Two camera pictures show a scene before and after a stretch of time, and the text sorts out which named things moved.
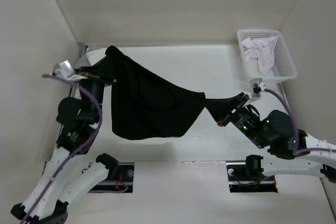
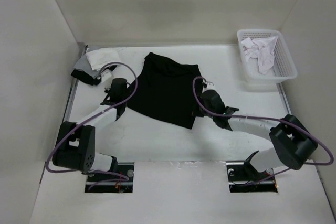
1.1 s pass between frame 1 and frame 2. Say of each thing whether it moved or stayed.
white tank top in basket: stayed
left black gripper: moved
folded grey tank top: stayed
